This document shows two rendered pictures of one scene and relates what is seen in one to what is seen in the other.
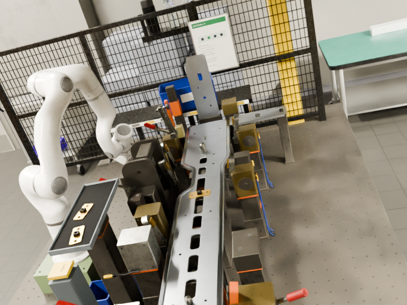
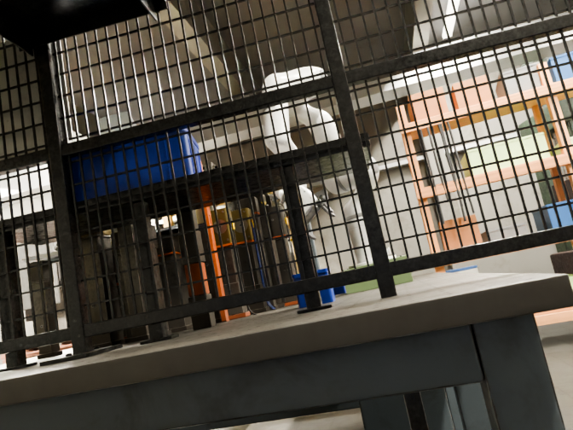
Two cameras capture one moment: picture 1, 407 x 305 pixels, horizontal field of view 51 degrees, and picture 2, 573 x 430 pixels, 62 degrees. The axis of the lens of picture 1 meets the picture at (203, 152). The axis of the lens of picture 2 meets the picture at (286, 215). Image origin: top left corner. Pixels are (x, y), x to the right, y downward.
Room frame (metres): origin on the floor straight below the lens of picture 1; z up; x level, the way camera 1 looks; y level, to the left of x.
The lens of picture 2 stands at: (3.42, 0.27, 0.74)
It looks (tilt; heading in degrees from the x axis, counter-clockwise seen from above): 9 degrees up; 177
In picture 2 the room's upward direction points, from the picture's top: 11 degrees counter-clockwise
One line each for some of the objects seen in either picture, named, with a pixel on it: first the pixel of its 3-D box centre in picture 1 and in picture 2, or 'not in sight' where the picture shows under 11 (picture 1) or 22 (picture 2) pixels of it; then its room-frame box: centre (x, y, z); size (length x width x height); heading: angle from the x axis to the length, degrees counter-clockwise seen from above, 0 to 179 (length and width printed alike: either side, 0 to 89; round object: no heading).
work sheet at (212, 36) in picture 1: (214, 44); (19, 97); (2.37, -0.22, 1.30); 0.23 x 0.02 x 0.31; 80
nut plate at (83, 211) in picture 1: (83, 210); not in sight; (1.22, 0.44, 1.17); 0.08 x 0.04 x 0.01; 159
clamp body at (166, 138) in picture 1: (177, 167); (232, 263); (1.87, 0.15, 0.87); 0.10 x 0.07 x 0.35; 80
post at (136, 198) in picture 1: (151, 238); not in sight; (1.33, 0.29, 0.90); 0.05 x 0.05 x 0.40; 80
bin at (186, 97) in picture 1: (188, 92); (135, 174); (2.29, -0.01, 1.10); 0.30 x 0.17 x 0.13; 87
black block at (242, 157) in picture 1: (251, 181); not in sight; (1.62, -0.17, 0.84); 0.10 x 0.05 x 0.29; 80
